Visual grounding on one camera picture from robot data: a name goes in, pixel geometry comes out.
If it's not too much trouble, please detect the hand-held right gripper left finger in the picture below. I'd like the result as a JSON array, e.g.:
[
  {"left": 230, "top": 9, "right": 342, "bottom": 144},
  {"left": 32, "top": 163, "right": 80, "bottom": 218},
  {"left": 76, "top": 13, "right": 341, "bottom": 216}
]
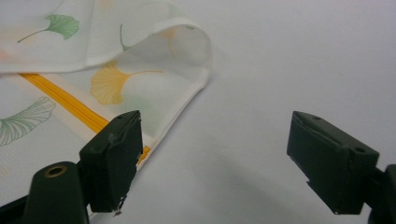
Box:
[{"left": 78, "top": 109, "right": 144, "bottom": 217}]

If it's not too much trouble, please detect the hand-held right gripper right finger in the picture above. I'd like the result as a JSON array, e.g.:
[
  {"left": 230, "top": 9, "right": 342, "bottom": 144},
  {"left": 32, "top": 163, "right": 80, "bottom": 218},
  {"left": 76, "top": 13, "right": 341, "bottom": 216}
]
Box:
[{"left": 286, "top": 110, "right": 381, "bottom": 216}]

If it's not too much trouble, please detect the white leaf-print mesh laundry bag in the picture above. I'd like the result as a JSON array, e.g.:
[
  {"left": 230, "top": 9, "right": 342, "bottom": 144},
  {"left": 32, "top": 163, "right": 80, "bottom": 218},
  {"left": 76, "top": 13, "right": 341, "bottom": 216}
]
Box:
[{"left": 0, "top": 0, "right": 213, "bottom": 216}]

